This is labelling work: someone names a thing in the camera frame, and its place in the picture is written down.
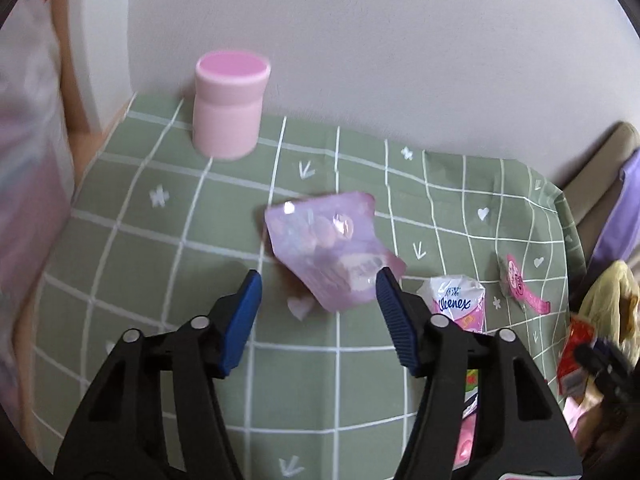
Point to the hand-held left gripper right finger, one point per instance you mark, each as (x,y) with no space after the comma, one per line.
(400,330)

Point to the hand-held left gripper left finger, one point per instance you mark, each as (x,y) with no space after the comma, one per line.
(240,330)

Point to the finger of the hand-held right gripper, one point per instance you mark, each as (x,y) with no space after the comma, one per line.
(590,360)
(607,352)

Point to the red snack packet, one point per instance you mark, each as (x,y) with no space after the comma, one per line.
(580,332)

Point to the yellow plastic bag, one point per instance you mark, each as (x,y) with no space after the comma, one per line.
(612,285)

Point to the lilac plastic pouch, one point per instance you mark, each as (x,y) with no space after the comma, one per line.
(320,242)

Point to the person's right forearm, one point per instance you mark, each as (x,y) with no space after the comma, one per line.
(607,442)

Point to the pink cloth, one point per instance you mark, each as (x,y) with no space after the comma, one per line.
(575,415)

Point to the white and pink tissue pack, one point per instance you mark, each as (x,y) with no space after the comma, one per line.
(455,302)

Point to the small pink wrapper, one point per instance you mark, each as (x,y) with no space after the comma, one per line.
(516,280)

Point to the green checked tablecloth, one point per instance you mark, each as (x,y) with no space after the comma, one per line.
(150,260)

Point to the pink printed packet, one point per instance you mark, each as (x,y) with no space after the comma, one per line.
(467,440)

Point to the purple cloth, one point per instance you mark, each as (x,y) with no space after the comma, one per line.
(620,220)

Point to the beige chair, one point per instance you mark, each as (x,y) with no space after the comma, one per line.
(597,180)

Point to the pink lidded canister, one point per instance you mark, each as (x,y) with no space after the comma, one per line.
(227,120)

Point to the white printed cloth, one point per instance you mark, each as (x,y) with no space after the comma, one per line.
(25,160)

